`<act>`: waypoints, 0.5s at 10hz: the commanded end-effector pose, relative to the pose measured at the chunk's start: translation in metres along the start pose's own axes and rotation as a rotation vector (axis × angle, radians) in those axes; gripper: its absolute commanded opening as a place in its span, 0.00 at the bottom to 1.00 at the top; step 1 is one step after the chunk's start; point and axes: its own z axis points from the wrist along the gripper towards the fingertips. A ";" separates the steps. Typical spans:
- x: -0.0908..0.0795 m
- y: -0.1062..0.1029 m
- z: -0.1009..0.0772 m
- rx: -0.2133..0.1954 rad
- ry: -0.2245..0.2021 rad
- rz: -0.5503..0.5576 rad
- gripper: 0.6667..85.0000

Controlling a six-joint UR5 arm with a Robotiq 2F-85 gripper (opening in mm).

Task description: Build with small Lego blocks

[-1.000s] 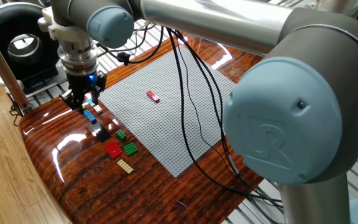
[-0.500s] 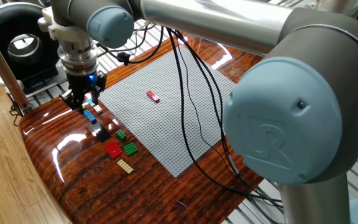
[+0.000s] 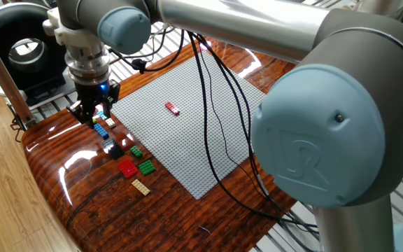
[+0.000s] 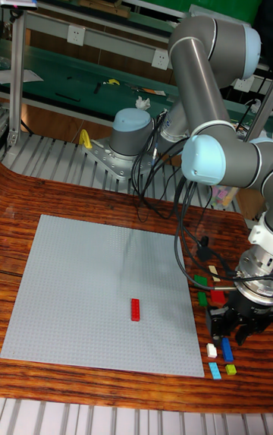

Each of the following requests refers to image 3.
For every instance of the glossy wood-grain table mat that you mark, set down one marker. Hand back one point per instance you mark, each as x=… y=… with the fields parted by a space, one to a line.
x=152 y=224

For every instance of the dark grey Lego plate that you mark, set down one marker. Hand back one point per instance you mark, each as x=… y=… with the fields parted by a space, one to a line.
x=113 y=148

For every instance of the green square Lego plate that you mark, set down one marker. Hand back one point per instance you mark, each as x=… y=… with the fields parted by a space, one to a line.
x=147 y=167

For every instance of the brown wooden pole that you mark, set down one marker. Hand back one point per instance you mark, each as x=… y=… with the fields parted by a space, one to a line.
x=2 y=77

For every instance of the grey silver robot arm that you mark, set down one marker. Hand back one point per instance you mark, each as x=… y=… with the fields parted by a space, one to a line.
x=327 y=133

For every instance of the grey Lego baseplate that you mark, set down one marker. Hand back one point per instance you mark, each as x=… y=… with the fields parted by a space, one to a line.
x=187 y=140

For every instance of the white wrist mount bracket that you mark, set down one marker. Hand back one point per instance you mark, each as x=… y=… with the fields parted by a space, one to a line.
x=72 y=35

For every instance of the red long Lego brick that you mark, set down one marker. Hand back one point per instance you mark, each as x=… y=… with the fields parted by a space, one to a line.
x=172 y=108

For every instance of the tan Lego plate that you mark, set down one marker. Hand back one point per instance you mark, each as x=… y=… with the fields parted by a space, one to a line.
x=141 y=187

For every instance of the light blue small Lego brick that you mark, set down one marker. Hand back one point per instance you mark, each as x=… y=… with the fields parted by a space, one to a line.
x=102 y=115

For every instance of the white small Lego brick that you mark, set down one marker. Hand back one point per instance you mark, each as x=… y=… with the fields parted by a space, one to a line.
x=110 y=122

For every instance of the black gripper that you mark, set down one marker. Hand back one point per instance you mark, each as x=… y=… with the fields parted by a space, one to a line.
x=91 y=96

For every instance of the red Lego plate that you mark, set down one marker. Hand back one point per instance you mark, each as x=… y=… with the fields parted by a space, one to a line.
x=128 y=168

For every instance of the blue long Lego brick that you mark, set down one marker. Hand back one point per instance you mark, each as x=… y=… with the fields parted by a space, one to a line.
x=101 y=131

